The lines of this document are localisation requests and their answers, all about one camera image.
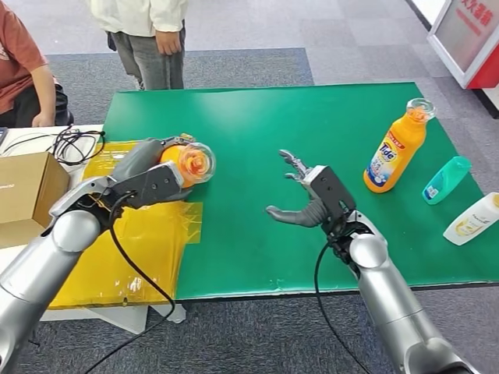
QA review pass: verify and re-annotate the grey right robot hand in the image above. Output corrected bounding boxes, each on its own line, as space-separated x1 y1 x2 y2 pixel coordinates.
266 149 356 236

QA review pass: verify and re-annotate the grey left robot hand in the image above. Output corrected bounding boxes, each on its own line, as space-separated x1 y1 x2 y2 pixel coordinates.
109 134 196 210

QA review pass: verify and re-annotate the orange bottle with clear cap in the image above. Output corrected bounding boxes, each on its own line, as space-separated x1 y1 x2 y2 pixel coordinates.
159 142 217 190

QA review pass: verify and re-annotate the orange Tide detergent bottle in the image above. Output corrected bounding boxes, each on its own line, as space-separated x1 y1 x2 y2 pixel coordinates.
362 97 437 195

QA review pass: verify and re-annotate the teal plastic bottle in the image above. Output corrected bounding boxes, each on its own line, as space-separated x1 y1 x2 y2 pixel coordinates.
421 155 473 206

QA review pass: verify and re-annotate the white shampoo bottle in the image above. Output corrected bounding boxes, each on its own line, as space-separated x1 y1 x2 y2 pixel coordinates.
442 192 499 247

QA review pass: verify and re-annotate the yellow plastic film sheet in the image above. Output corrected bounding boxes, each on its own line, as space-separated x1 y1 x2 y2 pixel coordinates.
48 132 204 310

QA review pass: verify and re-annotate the green table mat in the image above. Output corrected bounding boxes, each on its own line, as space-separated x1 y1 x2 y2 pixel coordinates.
102 82 499 302

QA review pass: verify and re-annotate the standing person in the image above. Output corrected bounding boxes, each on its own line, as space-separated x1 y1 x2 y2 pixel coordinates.
88 0 189 92

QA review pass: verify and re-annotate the white table foot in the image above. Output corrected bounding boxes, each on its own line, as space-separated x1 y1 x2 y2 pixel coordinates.
41 303 188 337

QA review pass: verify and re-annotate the standing person's hand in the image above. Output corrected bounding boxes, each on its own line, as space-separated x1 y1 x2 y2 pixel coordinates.
155 29 183 56

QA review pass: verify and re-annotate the brown cardboard box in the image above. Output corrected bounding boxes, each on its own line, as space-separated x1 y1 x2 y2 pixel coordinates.
0 151 71 249

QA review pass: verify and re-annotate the seated person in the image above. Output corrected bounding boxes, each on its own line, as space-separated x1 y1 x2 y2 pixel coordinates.
0 0 75 129

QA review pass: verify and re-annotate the red and white sign board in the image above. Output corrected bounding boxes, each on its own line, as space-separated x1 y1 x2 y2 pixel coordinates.
426 0 499 91

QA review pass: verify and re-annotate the black cable bundle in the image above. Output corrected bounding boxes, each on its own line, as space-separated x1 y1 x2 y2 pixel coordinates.
0 125 106 168

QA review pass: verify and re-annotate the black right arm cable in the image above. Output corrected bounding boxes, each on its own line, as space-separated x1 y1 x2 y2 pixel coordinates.
313 241 373 374

